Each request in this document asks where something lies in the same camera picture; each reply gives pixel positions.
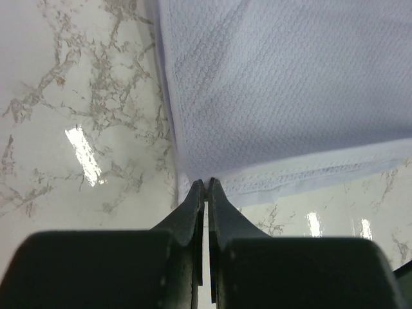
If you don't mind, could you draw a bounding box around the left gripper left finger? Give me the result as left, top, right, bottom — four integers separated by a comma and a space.
152, 180, 204, 308

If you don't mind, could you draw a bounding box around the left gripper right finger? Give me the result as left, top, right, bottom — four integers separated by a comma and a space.
207, 178, 270, 308

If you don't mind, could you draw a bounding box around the light blue white towel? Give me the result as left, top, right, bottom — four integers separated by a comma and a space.
149, 1, 411, 207

